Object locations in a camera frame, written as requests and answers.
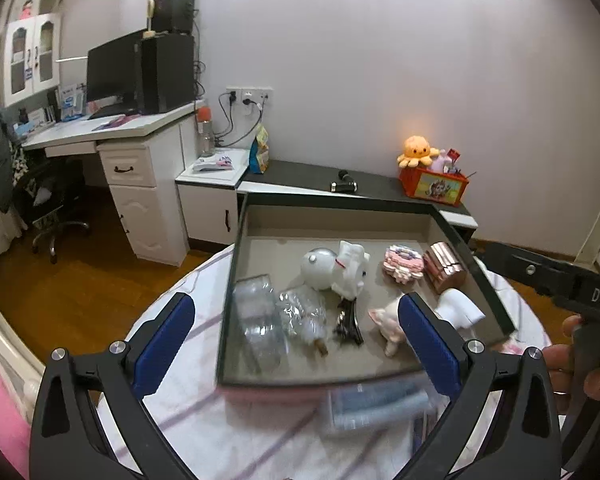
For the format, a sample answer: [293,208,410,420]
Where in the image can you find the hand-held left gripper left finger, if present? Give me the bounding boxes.
[28,292,196,480]

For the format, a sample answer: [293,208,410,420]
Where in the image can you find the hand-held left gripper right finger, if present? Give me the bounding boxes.
[398,292,563,480]

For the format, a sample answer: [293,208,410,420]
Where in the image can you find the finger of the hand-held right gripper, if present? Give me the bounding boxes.
[480,242,563,303]

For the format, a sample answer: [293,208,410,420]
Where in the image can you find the pink and white cat figurine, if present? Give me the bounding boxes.
[367,295,411,358]

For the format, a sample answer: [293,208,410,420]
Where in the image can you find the pink perfume bottle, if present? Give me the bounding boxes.
[422,241,468,293]

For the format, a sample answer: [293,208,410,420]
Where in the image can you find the clear plastic case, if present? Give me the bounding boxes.
[327,380,431,436]

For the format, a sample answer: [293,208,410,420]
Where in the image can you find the black hair clip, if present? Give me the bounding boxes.
[332,297,365,346]

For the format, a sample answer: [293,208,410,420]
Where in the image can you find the pink block figure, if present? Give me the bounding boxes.
[381,244,425,283]

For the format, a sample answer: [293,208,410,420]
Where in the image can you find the clear heart-shaped dish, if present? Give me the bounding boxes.
[232,274,288,373]

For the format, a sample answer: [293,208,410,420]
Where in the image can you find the pink box with dark rim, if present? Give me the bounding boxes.
[215,192,518,401]

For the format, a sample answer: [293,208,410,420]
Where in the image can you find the silver ball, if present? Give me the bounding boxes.
[300,247,338,291]

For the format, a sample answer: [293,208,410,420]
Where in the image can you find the person's right hand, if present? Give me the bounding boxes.
[540,314,600,413]

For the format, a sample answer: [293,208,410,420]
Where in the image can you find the orange storage box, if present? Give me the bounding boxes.
[399,167,471,207]

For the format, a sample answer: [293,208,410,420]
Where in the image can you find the purple plush toy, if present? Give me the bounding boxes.
[432,149,456,173]

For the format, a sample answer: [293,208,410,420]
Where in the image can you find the white nightstand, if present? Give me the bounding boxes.
[175,147,251,253]

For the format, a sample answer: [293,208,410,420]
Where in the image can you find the white desk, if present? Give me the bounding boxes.
[20,100,206,268]

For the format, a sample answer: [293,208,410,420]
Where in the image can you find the orange octopus plush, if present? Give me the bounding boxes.
[397,135,438,170]

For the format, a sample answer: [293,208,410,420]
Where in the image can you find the pink blanket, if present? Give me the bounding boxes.
[0,335,31,461]

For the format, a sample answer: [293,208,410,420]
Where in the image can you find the small black device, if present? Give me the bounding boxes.
[330,170,357,193]

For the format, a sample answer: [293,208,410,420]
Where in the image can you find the black office chair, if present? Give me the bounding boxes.
[12,157,92,263]

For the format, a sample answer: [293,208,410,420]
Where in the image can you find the papers on nightstand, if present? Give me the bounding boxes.
[192,155,236,173]

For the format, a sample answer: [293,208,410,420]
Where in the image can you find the dark low cabinet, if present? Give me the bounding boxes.
[237,160,481,241]

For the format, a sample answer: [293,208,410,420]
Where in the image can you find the yellow and blue snack bag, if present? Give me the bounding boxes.
[249,125,271,175]

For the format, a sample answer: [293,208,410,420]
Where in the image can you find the water bottle with red cap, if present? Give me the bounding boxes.
[196,107,216,157]

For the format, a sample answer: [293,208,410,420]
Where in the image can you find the pink book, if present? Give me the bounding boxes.
[92,115,141,131]

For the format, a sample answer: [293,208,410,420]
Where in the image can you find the black keyboard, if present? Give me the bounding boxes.
[89,106,136,120]

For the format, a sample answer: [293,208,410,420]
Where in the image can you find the blue desk organizer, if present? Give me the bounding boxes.
[57,82,88,122]

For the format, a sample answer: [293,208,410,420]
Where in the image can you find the black computer tower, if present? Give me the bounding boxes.
[140,34,197,116]

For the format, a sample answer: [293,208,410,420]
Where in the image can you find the black computer monitor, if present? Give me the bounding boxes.
[86,30,146,111]

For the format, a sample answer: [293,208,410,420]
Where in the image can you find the white glass-door cabinet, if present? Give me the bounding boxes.
[4,12,62,108]

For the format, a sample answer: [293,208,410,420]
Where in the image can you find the beige webcam on stand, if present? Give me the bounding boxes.
[142,0,159,38]

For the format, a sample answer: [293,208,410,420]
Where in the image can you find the black speaker box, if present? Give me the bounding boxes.
[153,0,196,33]

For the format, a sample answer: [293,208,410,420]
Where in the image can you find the white bed frame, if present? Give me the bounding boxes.
[0,280,46,401]

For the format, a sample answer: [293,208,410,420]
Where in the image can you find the black power cables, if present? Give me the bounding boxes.
[215,92,266,148]

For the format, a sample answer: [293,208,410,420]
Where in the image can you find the white wall outlet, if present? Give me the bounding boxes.
[225,87,273,106]

